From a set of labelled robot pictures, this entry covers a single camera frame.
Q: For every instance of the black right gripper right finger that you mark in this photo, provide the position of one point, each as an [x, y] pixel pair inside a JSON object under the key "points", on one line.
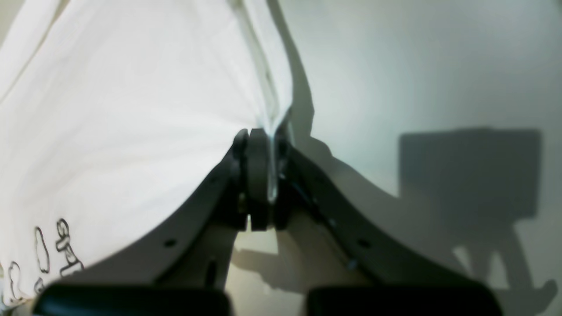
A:
{"points": [[390, 278]]}

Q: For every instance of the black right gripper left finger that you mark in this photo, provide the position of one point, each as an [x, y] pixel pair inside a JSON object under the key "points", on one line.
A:
{"points": [[179, 268]]}

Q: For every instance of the white printed t-shirt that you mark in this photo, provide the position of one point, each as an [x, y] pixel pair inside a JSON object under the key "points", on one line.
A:
{"points": [[112, 113]]}

